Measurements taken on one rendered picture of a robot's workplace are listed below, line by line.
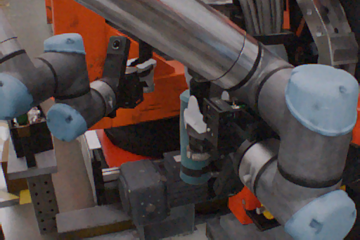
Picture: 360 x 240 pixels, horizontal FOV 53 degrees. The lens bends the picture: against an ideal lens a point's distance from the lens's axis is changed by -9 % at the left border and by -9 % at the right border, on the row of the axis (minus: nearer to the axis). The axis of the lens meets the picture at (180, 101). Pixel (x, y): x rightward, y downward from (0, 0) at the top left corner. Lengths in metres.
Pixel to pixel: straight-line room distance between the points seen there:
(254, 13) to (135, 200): 0.79
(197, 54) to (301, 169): 0.17
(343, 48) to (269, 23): 0.14
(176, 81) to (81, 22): 0.39
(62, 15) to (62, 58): 0.52
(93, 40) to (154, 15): 0.82
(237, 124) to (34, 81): 0.31
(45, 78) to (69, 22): 0.57
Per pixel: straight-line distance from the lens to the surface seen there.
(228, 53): 0.43
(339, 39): 0.69
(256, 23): 0.65
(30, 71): 0.62
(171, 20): 0.40
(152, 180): 1.25
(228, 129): 0.55
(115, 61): 0.84
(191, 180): 1.09
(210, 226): 1.43
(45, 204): 1.63
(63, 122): 0.71
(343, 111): 0.37
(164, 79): 1.31
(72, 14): 1.19
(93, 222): 1.53
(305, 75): 0.38
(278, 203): 0.44
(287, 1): 0.95
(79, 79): 0.70
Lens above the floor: 1.13
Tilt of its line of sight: 24 degrees down
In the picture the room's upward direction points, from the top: straight up
